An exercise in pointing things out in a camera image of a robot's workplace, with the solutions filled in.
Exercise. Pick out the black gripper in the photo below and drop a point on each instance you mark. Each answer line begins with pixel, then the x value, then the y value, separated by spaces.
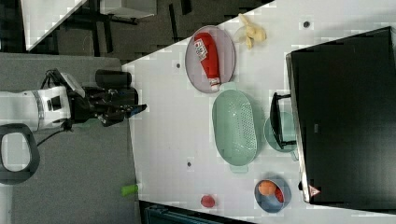
pixel 110 106

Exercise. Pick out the green oval strainer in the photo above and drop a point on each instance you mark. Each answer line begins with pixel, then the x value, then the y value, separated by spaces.
pixel 235 135

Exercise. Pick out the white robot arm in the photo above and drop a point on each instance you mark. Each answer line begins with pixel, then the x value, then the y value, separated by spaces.
pixel 60 107

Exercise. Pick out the green cylinder object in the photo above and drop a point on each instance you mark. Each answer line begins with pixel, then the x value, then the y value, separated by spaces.
pixel 128 190

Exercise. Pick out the red ketchup bottle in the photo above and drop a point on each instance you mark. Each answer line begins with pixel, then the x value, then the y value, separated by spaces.
pixel 206 51

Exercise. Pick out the purple round plate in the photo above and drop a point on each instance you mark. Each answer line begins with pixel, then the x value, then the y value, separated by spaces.
pixel 226 54

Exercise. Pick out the red strawberry on table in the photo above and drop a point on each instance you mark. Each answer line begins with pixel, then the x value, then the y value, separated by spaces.
pixel 208 201

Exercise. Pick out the yellow banana peel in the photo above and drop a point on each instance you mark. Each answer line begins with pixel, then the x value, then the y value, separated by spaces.
pixel 249 33

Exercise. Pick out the orange fruit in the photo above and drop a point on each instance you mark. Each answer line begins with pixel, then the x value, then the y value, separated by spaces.
pixel 267 187

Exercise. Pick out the green mug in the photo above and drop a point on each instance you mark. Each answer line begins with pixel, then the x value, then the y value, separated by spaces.
pixel 279 133

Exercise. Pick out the blue bowl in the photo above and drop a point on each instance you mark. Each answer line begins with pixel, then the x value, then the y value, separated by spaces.
pixel 269 203

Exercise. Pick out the red strawberry in bowl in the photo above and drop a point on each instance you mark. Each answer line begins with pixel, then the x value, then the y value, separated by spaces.
pixel 279 195

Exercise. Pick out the black toaster oven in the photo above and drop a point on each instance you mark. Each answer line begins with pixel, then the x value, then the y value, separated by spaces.
pixel 343 100

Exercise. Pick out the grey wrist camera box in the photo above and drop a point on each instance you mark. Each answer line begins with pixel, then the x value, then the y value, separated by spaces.
pixel 73 88

